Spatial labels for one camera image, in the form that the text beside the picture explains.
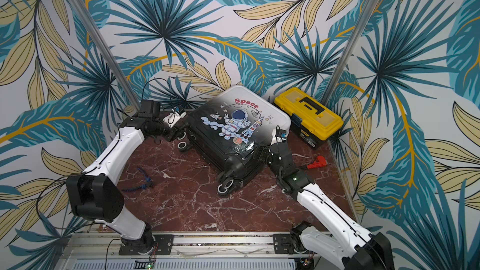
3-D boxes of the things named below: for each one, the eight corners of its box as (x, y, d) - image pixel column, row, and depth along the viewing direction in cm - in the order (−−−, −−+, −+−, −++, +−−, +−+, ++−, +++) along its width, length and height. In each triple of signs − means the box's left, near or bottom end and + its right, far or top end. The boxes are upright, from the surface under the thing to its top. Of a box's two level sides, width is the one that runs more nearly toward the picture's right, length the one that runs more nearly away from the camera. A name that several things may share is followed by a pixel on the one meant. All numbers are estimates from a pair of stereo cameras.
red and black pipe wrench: (308, 169, 97) (309, 166, 95) (304, 161, 100) (305, 158, 98) (325, 165, 99) (327, 163, 97) (321, 157, 102) (322, 155, 100)
